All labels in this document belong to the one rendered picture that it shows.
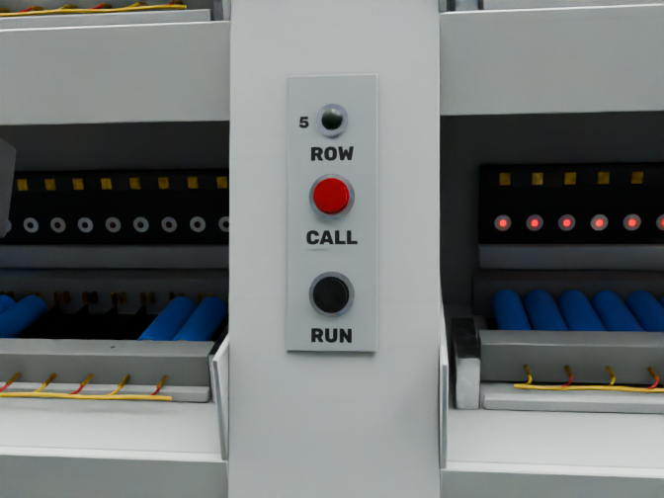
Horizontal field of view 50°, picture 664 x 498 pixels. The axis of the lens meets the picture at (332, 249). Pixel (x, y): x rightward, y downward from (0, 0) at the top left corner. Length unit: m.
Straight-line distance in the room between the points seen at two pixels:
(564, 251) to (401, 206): 0.20
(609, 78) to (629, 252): 0.18
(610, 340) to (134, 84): 0.27
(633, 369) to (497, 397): 0.08
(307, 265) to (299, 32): 0.10
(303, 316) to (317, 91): 0.10
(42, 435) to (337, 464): 0.15
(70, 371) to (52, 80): 0.15
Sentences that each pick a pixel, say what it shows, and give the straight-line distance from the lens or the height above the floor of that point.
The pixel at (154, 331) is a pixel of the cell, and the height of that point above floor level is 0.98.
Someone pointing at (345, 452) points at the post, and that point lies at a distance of 0.33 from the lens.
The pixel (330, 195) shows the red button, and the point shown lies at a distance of 0.31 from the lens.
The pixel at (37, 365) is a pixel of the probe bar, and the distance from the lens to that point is 0.42.
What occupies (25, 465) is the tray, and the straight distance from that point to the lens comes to 0.38.
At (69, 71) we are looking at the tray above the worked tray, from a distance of 0.37.
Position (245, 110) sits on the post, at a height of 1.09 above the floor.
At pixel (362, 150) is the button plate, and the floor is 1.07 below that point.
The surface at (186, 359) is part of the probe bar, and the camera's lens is 0.38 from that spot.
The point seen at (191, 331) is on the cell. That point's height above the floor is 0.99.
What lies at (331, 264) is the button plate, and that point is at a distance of 0.31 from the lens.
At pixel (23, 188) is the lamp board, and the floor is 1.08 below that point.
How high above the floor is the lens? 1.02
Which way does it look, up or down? 1 degrees up
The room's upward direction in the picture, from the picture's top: straight up
